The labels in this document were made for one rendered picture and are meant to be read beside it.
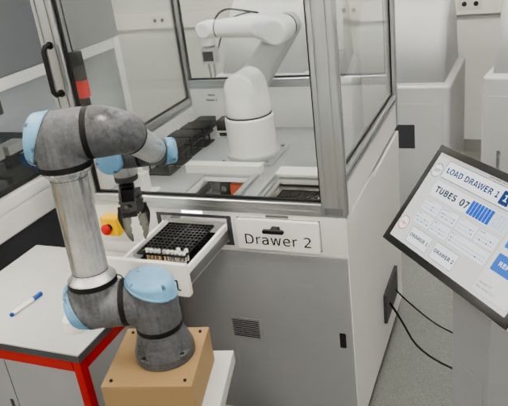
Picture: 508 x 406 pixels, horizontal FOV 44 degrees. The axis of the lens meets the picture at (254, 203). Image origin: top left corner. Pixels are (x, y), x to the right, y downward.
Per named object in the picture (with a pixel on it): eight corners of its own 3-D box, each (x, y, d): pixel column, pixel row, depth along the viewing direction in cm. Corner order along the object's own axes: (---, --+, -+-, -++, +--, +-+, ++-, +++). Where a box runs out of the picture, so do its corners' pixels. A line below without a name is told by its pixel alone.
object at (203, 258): (188, 289, 193) (185, 272, 191) (117, 281, 203) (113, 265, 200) (238, 229, 227) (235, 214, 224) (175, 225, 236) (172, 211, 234)
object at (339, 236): (348, 258, 205) (346, 218, 199) (89, 237, 244) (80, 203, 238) (398, 155, 285) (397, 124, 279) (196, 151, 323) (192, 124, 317)
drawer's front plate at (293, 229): (320, 254, 206) (318, 224, 202) (239, 247, 217) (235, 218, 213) (322, 251, 208) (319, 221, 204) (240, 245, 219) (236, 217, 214)
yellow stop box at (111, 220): (118, 238, 231) (114, 220, 228) (102, 236, 234) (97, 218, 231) (125, 231, 236) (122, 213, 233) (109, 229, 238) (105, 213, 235)
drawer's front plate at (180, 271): (190, 297, 192) (185, 266, 187) (110, 287, 203) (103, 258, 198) (193, 294, 193) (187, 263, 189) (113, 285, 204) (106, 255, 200)
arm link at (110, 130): (133, 94, 132) (176, 131, 181) (82, 100, 133) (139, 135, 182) (139, 149, 132) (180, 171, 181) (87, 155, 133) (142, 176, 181)
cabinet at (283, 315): (364, 445, 237) (352, 259, 204) (129, 400, 276) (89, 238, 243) (405, 305, 316) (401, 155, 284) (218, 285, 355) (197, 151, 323)
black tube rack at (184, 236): (188, 274, 201) (184, 256, 199) (140, 269, 208) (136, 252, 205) (216, 241, 220) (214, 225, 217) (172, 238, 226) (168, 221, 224)
